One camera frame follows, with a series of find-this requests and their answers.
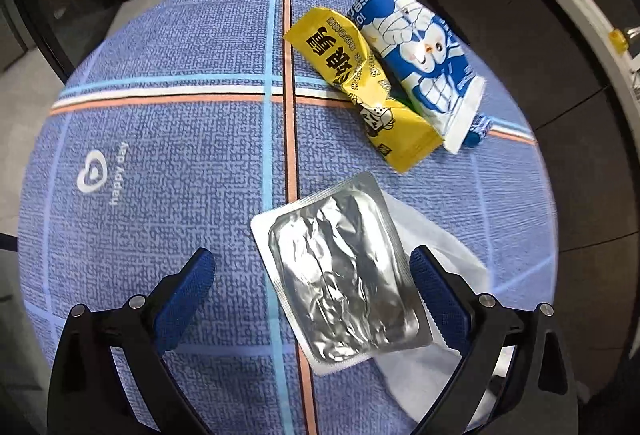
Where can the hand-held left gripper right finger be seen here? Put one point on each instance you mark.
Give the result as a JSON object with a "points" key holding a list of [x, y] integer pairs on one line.
{"points": [[442, 295]]}

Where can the blue plaid tablecloth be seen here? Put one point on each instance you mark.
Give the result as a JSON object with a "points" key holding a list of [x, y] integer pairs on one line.
{"points": [[175, 165]]}

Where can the yellow snack bag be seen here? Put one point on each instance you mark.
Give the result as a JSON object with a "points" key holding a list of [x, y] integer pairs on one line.
{"points": [[330, 45]]}

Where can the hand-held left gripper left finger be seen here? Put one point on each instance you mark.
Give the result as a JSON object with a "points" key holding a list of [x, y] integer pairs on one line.
{"points": [[182, 295]]}

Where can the blue white snack bag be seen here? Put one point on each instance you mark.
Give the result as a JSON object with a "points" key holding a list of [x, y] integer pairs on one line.
{"points": [[430, 65]]}

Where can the silver foil packet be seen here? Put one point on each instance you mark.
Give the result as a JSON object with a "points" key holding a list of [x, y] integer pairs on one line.
{"points": [[340, 275]]}

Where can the small blue wrapper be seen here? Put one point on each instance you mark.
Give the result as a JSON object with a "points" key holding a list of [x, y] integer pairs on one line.
{"points": [[479, 130]]}

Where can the white plastic bag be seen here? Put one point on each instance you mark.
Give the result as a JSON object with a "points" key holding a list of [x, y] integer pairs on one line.
{"points": [[440, 240]]}

